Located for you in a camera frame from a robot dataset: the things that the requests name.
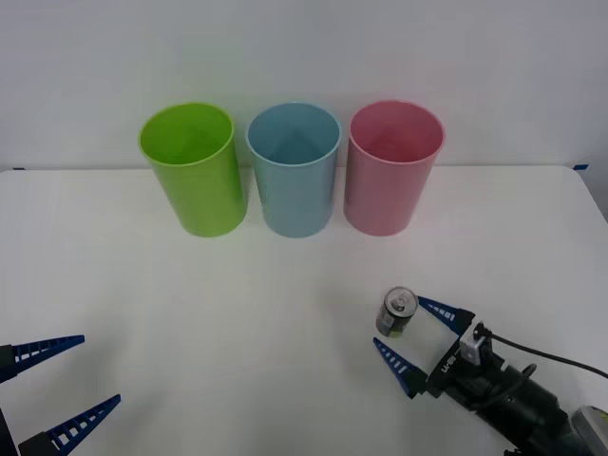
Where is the pink plastic bin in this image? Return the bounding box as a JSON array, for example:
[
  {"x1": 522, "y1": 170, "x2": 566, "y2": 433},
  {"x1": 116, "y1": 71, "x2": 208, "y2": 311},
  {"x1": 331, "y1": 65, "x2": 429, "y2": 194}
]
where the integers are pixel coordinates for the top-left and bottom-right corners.
[{"x1": 342, "y1": 99, "x2": 447, "y2": 238}]

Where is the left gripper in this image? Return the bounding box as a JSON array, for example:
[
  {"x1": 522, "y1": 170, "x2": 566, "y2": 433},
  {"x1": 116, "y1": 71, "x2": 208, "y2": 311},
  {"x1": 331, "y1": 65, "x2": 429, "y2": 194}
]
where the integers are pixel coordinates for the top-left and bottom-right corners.
[{"x1": 0, "y1": 334, "x2": 123, "y2": 456}]

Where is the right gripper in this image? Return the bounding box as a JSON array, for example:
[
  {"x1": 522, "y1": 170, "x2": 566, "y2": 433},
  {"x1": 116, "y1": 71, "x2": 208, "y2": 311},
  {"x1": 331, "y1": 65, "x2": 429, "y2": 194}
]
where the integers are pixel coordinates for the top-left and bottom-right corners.
[{"x1": 372, "y1": 296, "x2": 507, "y2": 413}]

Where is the black drink can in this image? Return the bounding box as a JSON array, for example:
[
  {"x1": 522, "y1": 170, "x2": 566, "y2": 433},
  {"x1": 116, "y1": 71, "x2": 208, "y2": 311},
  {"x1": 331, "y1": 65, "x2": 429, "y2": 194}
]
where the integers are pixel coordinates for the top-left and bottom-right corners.
[{"x1": 374, "y1": 286, "x2": 420, "y2": 337}]

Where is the green plastic bin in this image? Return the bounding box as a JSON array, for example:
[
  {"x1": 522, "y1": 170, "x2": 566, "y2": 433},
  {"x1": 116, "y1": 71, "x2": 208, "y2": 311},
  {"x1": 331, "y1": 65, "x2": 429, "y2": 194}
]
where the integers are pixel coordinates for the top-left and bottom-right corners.
[{"x1": 137, "y1": 102, "x2": 248, "y2": 238}]

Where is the pale blue plastic bin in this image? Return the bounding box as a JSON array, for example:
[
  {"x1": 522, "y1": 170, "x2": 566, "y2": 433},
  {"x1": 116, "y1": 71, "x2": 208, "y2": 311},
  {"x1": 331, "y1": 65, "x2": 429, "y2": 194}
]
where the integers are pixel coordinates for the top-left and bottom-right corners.
[{"x1": 245, "y1": 102, "x2": 344, "y2": 238}]

